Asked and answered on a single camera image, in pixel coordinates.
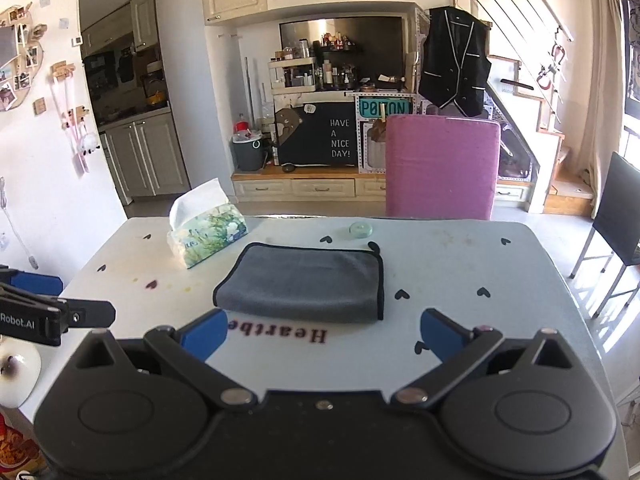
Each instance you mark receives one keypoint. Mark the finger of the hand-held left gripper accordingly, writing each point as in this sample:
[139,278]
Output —
[35,281]
[90,312]

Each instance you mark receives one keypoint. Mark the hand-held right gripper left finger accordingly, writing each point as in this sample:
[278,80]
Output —
[202,334]

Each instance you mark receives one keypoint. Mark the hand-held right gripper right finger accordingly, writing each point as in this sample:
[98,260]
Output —
[442,335]

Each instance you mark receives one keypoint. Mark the grey towel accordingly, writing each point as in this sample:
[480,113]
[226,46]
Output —
[300,280]

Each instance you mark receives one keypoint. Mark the white round object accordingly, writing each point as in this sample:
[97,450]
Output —
[17,375]

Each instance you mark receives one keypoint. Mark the white heart-print tablecloth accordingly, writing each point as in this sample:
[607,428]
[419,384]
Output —
[450,260]

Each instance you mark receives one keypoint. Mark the floral tissue box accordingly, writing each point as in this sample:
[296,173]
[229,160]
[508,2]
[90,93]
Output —
[210,235]

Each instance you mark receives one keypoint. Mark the red snack packet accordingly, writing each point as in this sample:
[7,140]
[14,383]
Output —
[17,445]

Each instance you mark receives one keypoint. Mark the small green round lid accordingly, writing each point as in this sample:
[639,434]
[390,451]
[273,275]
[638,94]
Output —
[360,230]

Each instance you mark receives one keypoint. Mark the cream kitchen base cabinet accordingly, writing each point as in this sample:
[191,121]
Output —
[145,155]

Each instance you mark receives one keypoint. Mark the pink upholstered chair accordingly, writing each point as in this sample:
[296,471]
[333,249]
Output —
[440,165]

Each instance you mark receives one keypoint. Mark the cream drawer unit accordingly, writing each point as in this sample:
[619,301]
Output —
[310,187]

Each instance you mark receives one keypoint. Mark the grey bin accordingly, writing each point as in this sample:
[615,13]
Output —
[247,155]

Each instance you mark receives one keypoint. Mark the wooden staircase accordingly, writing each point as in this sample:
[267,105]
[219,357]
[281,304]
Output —
[555,160]

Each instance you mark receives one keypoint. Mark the black dining chair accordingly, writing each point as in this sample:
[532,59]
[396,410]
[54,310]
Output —
[617,205]

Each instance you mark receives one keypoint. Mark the black printed cabinet panel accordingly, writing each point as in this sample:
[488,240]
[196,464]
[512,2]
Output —
[320,135]

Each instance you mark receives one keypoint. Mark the teal sign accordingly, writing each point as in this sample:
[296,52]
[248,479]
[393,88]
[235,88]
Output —
[370,108]

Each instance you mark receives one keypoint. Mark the black vest with white trim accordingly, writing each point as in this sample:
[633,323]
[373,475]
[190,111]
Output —
[450,60]

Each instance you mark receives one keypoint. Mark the white cosmetics shelf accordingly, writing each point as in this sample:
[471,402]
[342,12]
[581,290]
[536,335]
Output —
[295,65]

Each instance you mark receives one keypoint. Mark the beige curtain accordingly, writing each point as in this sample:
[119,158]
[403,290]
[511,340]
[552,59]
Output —
[602,60]

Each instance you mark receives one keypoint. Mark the pink hanging wall ornament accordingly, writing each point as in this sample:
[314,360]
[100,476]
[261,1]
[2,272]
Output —
[77,135]

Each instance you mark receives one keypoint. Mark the wall photo collage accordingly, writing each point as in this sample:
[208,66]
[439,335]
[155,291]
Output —
[17,60]

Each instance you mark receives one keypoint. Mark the cream kitchen wall cabinet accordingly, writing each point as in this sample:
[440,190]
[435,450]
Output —
[145,20]

